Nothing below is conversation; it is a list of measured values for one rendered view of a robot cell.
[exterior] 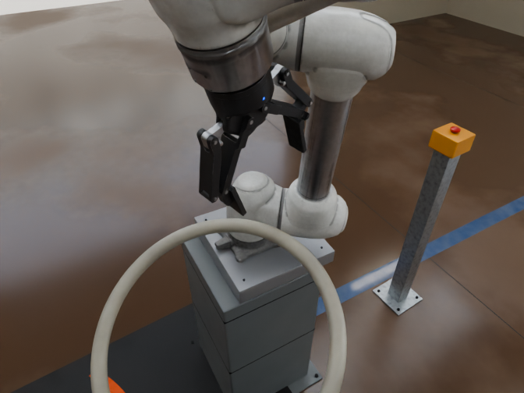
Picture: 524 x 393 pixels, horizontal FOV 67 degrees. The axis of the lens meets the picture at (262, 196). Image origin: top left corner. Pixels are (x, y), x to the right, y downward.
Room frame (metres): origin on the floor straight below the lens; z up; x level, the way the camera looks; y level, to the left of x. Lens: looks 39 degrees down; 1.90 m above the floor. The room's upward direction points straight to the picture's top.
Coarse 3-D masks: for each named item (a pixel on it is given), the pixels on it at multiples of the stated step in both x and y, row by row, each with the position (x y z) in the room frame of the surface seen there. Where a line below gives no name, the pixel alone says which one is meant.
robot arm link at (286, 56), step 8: (296, 24) 0.82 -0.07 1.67; (288, 32) 0.81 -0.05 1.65; (296, 32) 0.81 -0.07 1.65; (288, 40) 0.81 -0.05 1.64; (296, 40) 0.81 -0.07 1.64; (280, 48) 0.79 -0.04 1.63; (288, 48) 0.81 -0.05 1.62; (296, 48) 0.81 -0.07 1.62; (280, 56) 0.81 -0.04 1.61; (288, 56) 0.81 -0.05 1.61; (296, 56) 0.81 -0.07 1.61; (280, 64) 0.82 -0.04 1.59; (288, 64) 0.82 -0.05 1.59; (296, 64) 0.81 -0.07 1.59
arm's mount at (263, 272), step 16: (224, 208) 1.17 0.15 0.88; (208, 240) 1.00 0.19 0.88; (304, 240) 1.02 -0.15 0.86; (320, 240) 1.02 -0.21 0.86; (224, 256) 0.93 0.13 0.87; (256, 256) 0.94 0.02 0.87; (272, 256) 0.94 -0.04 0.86; (288, 256) 0.94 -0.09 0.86; (320, 256) 0.95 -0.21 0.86; (224, 272) 0.89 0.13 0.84; (240, 272) 0.86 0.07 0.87; (256, 272) 0.87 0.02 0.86; (272, 272) 0.87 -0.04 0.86; (288, 272) 0.88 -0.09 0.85; (304, 272) 0.91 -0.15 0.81; (240, 288) 0.80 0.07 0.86; (256, 288) 0.82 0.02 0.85; (272, 288) 0.85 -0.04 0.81
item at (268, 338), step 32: (192, 256) 1.00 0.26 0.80; (192, 288) 1.06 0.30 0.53; (224, 288) 0.85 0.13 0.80; (288, 288) 0.87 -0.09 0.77; (224, 320) 0.76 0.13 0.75; (256, 320) 0.81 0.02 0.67; (288, 320) 0.88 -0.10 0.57; (224, 352) 0.78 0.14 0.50; (256, 352) 0.81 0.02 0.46; (288, 352) 0.88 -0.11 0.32; (224, 384) 0.83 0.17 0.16; (256, 384) 0.81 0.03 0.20; (288, 384) 0.89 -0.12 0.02
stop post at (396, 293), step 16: (448, 128) 1.44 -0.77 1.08; (432, 144) 1.42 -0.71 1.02; (448, 144) 1.36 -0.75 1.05; (464, 144) 1.36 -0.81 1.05; (432, 160) 1.42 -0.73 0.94; (448, 160) 1.36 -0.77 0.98; (432, 176) 1.40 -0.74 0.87; (448, 176) 1.38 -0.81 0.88; (432, 192) 1.38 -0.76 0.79; (416, 208) 1.42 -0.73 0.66; (432, 208) 1.36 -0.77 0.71; (416, 224) 1.40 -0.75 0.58; (432, 224) 1.39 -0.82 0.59; (416, 240) 1.37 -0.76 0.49; (400, 256) 1.42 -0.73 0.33; (416, 256) 1.37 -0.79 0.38; (400, 272) 1.40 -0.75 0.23; (384, 288) 1.46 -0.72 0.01; (400, 288) 1.37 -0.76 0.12; (400, 304) 1.35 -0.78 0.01
